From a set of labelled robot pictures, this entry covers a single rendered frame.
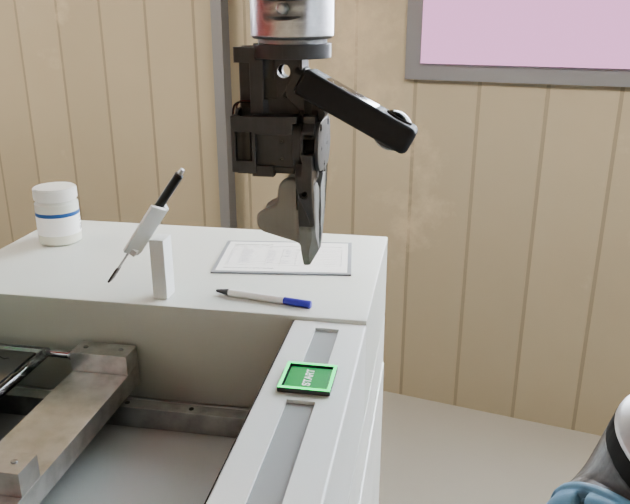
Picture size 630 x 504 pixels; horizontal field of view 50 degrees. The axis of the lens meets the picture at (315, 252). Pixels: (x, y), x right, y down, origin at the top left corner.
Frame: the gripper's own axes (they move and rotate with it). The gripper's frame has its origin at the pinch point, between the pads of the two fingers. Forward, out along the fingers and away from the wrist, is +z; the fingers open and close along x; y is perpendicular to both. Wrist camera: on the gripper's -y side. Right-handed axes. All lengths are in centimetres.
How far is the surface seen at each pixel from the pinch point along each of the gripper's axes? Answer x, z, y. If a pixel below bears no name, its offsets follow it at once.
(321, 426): 8.2, 14.7, -2.1
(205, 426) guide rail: -7.9, 27.4, 15.6
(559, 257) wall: -149, 50, -52
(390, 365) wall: -160, 100, 0
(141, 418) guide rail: -7.9, 27.2, 24.3
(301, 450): 12.3, 14.7, -1.0
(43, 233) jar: -34, 12, 52
